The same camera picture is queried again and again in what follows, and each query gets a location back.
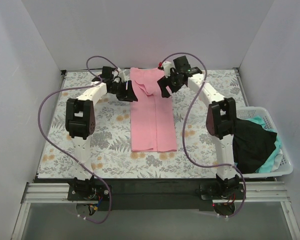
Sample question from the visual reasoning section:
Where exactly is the pink t shirt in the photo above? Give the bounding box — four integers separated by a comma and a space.
129, 67, 177, 153

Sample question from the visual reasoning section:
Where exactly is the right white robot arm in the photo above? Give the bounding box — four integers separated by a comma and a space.
157, 55, 240, 199

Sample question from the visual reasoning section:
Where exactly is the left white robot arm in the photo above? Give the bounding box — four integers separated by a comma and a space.
65, 66, 138, 200

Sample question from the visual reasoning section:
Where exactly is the floral table cloth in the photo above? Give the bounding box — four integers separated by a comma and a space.
36, 68, 249, 179

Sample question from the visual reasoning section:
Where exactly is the black t shirt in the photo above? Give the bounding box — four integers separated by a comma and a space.
232, 118, 277, 174

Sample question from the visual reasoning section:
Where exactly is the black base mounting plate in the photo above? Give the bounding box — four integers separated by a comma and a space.
67, 178, 245, 212

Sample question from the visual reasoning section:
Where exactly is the teal t shirt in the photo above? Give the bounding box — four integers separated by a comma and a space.
247, 115, 283, 174

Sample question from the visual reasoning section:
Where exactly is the white t shirt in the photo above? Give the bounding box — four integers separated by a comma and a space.
271, 149, 289, 175

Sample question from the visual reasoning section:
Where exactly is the white plastic laundry basket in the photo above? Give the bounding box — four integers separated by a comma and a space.
236, 106, 293, 179

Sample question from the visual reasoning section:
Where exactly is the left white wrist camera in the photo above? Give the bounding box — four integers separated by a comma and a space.
116, 68, 129, 82

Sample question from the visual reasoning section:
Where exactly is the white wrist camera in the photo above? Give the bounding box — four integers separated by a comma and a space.
116, 68, 129, 82
158, 61, 174, 77

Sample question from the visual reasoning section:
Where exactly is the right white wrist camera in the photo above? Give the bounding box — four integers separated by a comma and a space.
158, 61, 174, 77

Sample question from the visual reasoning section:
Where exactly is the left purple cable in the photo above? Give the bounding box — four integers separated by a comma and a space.
37, 55, 113, 224

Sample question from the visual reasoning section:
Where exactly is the purple cable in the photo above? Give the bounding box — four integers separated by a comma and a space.
158, 52, 247, 218
37, 55, 113, 224

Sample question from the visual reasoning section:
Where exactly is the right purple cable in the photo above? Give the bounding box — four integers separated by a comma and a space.
158, 52, 247, 218

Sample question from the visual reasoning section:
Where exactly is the aluminium frame rail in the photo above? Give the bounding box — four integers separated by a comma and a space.
21, 181, 290, 204

